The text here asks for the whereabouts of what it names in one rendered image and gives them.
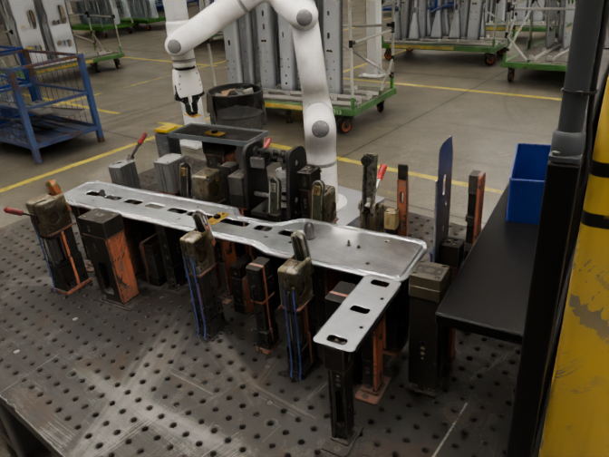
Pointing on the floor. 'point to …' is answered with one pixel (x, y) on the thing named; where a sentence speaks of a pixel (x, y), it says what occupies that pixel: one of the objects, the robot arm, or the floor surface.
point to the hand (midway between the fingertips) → (191, 108)
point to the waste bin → (236, 108)
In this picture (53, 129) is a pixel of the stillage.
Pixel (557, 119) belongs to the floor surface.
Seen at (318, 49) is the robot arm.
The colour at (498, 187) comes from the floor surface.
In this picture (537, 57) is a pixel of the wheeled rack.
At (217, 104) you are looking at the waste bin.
